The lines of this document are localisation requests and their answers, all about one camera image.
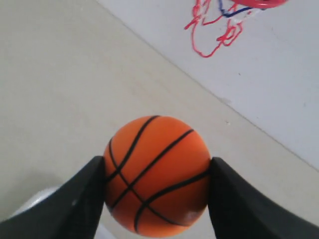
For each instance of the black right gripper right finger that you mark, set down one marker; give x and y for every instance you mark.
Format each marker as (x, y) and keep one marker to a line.
(239, 211)

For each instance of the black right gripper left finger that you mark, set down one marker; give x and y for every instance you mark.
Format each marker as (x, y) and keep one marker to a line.
(71, 212)

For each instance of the small orange basketball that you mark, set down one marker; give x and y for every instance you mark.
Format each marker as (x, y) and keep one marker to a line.
(157, 176)

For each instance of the white plastic tray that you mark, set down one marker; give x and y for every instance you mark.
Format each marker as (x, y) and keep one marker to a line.
(101, 232)

